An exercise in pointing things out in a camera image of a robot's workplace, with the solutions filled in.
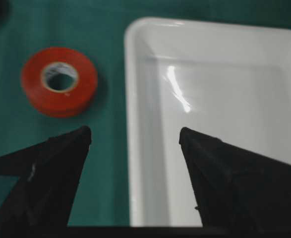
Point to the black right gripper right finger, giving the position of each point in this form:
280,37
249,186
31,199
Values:
243,192

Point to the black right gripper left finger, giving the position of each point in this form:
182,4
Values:
48,177

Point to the red tape roll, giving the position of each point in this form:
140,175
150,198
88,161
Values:
59,82

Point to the white plastic case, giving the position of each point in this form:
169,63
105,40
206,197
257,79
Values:
230,81

